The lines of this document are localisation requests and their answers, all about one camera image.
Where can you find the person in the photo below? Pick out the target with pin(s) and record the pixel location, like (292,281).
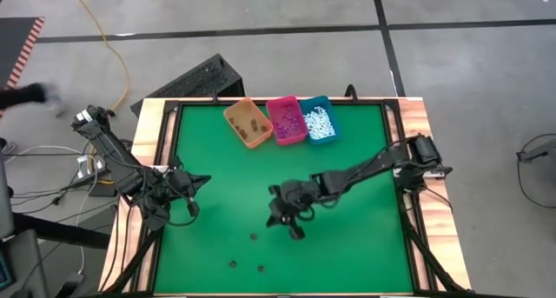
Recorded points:
(21,96)

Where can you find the silver mounting plate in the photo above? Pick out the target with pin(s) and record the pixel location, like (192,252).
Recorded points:
(161,170)
(396,172)

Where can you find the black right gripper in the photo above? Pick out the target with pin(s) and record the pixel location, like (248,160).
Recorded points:
(299,196)

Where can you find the grey equipment cabinet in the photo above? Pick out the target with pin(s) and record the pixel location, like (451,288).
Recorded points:
(26,263)

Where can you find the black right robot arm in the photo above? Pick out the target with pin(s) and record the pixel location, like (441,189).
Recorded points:
(369,167)

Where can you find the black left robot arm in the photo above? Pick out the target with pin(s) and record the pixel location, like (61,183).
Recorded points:
(117,163)

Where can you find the orange plastic bin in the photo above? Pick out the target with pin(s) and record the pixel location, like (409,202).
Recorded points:
(247,111)

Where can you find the black mat orange striped edge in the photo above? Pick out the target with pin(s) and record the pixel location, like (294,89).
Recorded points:
(11,46)

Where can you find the wooden table border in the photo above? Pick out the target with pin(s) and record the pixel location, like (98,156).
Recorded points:
(147,128)

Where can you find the black mesh computer case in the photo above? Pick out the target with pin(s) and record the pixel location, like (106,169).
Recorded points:
(195,81)

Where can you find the pink plastic bin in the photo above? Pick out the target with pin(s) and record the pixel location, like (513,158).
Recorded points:
(278,104)

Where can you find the blue plastic bin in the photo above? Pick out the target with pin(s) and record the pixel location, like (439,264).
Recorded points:
(310,102)

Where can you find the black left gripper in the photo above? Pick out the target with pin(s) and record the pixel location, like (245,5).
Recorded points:
(180,185)

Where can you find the black table clamp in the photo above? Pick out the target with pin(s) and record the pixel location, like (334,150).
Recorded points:
(348,89)

